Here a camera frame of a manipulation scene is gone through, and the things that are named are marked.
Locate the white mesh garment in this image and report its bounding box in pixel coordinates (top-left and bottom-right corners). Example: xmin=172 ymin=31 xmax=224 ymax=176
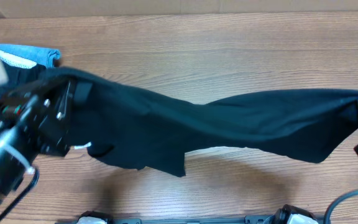
xmin=0 ymin=50 xmax=37 ymax=69

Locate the black t-shirt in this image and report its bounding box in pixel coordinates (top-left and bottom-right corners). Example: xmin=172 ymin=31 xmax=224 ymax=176
xmin=37 ymin=67 xmax=358 ymax=178

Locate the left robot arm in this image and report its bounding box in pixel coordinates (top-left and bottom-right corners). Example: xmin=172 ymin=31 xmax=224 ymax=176
xmin=0 ymin=78 xmax=77 ymax=221

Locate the folded light blue garment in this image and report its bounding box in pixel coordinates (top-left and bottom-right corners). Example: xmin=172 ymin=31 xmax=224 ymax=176
xmin=0 ymin=44 xmax=60 ymax=68

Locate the folded black garment on stack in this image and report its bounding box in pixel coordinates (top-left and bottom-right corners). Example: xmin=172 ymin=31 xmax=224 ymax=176
xmin=0 ymin=62 xmax=47 ymax=96

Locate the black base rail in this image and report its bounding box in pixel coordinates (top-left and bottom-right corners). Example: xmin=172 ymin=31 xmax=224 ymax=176
xmin=54 ymin=211 xmax=279 ymax=224

